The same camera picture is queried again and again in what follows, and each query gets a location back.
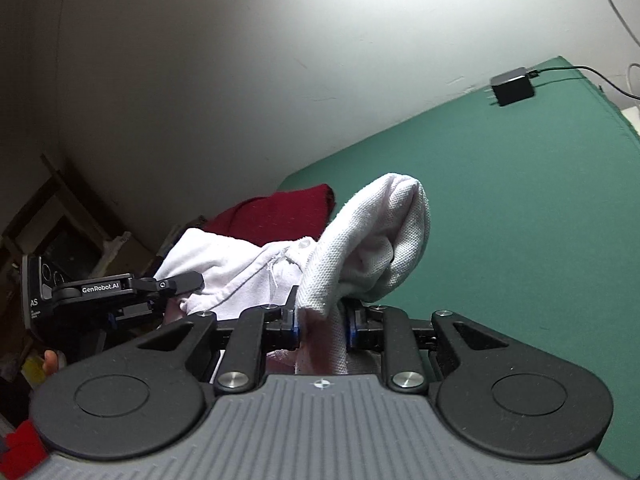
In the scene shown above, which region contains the black adapter cable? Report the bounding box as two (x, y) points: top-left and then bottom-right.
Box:
(529, 63), (640, 101)

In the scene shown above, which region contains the white blue power strip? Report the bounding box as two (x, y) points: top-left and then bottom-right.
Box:
(620, 106), (640, 136)

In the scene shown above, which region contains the white t-shirt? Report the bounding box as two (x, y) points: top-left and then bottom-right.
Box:
(154, 174), (430, 375)

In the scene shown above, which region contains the green table cloth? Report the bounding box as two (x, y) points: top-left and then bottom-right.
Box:
(283, 58), (639, 476)

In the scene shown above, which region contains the white power cable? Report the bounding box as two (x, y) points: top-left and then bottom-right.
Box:
(587, 0), (640, 91)

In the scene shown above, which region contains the black power adapter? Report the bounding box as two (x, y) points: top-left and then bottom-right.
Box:
(489, 67), (536, 106)

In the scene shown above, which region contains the operator hand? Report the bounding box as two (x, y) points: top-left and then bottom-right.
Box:
(42, 350), (60, 376)

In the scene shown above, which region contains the dark red garment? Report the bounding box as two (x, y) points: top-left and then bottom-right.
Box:
(202, 183), (335, 246)

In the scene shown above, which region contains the red operator clothing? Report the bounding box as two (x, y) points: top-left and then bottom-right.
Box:
(0, 419), (49, 480)

